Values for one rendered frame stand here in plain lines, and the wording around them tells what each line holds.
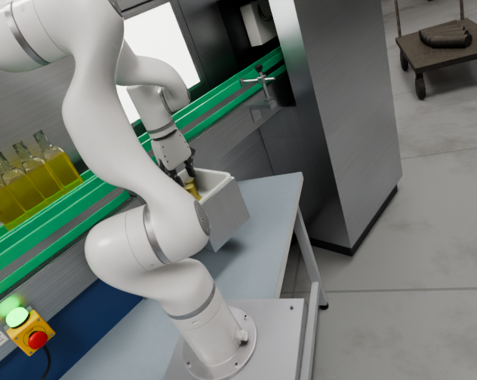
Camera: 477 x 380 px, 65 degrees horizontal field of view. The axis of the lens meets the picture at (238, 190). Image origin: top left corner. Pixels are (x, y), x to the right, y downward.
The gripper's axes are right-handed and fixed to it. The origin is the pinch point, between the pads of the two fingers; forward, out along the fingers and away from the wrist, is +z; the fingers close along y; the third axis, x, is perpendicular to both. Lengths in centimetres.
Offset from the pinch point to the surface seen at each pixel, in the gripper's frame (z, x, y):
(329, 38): -11, 2, -89
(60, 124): -25.7, -29.5, 15.6
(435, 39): 61, -34, -305
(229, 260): 26.9, 12.5, 5.2
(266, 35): -18, -28, -86
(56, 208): -10.7, -10.7, 34.1
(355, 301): 102, 15, -47
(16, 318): 0, 5, 57
